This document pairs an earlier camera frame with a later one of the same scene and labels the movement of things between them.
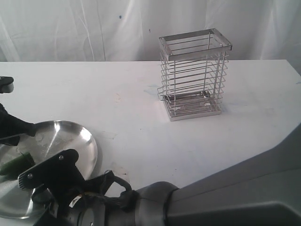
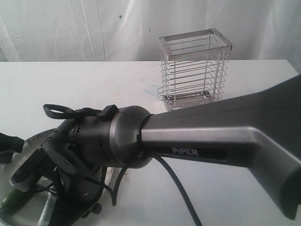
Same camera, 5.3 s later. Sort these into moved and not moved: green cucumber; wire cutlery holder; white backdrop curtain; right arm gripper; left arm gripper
Moved: right arm gripper; left arm gripper; green cucumber
Not moved: white backdrop curtain; wire cutlery holder
